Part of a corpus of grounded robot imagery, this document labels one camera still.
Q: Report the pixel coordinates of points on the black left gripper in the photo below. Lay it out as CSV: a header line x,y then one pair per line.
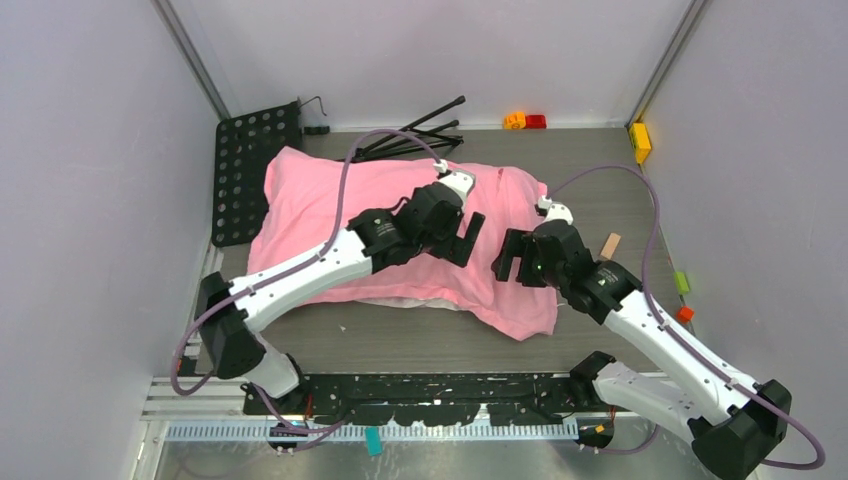
x,y
456,249

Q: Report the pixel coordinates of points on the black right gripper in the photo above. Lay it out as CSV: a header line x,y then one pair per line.
x,y
520,243

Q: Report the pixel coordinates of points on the white pillow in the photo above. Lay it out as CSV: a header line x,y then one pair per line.
x,y
409,303

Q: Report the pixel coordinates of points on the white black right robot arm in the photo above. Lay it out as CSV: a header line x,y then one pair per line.
x,y
730,420

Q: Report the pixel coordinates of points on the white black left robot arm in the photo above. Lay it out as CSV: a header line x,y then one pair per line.
x,y
236,312

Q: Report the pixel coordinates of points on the wooden block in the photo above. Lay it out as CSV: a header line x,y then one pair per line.
x,y
610,246

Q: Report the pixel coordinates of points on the black folded tripod stand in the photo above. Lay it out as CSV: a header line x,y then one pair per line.
x,y
414,138

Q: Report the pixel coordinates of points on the orange toy block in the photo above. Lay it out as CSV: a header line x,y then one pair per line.
x,y
515,121

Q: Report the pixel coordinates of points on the red toy block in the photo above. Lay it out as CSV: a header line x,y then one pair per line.
x,y
535,121

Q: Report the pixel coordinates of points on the green toy block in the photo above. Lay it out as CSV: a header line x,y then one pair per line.
x,y
681,283

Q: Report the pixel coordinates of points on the yellow toy block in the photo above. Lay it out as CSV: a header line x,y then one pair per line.
x,y
640,141

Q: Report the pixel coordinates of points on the small orange-red toy block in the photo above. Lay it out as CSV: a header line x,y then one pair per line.
x,y
685,314

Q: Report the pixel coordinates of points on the teal tape piece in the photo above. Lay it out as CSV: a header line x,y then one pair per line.
x,y
373,441

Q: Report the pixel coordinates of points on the black perforated music stand tray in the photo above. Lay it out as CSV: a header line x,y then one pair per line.
x,y
245,146

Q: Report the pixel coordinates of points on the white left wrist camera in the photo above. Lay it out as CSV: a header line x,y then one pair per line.
x,y
461,182

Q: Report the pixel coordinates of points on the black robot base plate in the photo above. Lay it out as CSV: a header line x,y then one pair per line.
x,y
509,399

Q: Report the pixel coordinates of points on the aluminium slotted rail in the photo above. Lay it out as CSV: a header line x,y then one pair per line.
x,y
572,428

